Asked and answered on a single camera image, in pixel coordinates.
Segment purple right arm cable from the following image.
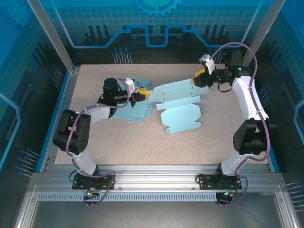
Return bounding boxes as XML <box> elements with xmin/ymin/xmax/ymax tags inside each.
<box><xmin>210</xmin><ymin>42</ymin><xmax>272</xmax><ymax>208</ymax></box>

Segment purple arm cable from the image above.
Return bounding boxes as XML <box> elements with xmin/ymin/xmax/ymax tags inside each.
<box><xmin>210</xmin><ymin>42</ymin><xmax>272</xmax><ymax>208</ymax></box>
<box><xmin>64</xmin><ymin>77</ymin><xmax>133</xmax><ymax>208</ymax></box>

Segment blue-edged table side rail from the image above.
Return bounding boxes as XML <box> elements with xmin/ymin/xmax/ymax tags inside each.
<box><xmin>35</xmin><ymin>67</ymin><xmax>81</xmax><ymax>173</ymax></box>
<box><xmin>241</xmin><ymin>68</ymin><xmax>281</xmax><ymax>173</ymax></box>

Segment aluminium corner post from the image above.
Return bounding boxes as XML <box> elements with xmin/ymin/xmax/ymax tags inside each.
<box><xmin>25</xmin><ymin>0</ymin><xmax>77</xmax><ymax>74</ymax></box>
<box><xmin>239</xmin><ymin>0</ymin><xmax>287</xmax><ymax>72</ymax></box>

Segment long aluminium frame rail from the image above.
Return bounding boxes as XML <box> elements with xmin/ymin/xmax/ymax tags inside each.
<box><xmin>28</xmin><ymin>164</ymin><xmax>287</xmax><ymax>193</ymax></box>

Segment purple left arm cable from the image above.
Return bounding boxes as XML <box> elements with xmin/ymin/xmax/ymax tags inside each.
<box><xmin>64</xmin><ymin>77</ymin><xmax>133</xmax><ymax>208</ymax></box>

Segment slotted grey cable duct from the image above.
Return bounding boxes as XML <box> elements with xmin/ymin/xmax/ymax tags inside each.
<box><xmin>37</xmin><ymin>192</ymin><xmax>219</xmax><ymax>202</ymax></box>

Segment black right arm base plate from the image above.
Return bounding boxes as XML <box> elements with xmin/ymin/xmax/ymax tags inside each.
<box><xmin>198</xmin><ymin>174</ymin><xmax>243</xmax><ymax>190</ymax></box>

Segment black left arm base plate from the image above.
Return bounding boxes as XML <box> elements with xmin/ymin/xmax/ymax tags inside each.
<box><xmin>72</xmin><ymin>172</ymin><xmax>115</xmax><ymax>190</ymax></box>

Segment aluminium frame bar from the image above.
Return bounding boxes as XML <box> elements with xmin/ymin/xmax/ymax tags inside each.
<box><xmin>275</xmin><ymin>190</ymin><xmax>298</xmax><ymax>228</ymax></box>
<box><xmin>13</xmin><ymin>185</ymin><xmax>40</xmax><ymax>228</ymax></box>

